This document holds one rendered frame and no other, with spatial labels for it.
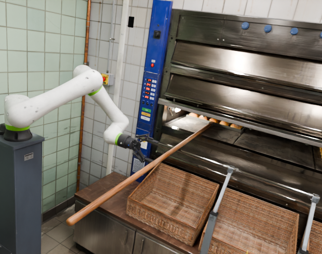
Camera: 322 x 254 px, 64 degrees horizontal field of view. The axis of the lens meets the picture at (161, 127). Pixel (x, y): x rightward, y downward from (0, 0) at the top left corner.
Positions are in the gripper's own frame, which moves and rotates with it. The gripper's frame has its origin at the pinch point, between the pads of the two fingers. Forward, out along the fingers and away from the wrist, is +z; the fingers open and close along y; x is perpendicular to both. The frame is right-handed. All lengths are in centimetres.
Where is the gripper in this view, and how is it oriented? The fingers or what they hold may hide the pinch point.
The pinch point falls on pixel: (154, 151)
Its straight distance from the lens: 165.8
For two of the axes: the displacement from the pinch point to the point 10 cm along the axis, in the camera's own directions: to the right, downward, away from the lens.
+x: -4.6, 2.0, -8.7
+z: 8.8, 2.7, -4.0
